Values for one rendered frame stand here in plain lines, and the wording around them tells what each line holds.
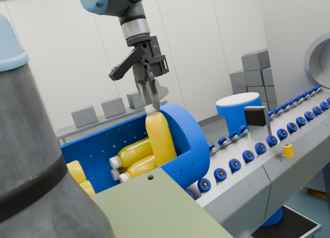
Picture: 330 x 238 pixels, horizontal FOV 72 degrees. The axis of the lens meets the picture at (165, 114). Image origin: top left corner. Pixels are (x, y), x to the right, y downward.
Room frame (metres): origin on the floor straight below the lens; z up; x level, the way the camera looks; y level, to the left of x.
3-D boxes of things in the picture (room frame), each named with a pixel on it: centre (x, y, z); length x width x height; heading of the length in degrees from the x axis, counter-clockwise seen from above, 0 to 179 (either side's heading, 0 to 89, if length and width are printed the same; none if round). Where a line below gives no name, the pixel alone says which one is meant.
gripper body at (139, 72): (0.68, 0.01, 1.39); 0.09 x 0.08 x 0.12; 119
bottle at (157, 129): (0.66, 0.03, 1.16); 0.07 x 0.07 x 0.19
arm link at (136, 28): (0.68, 0.02, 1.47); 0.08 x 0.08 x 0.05
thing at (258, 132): (0.97, -0.39, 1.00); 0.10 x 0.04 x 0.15; 29
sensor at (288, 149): (0.83, -0.41, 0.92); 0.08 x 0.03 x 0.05; 29
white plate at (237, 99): (1.46, -0.49, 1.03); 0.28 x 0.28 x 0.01
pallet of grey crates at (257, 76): (3.76, -1.92, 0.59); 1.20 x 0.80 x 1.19; 18
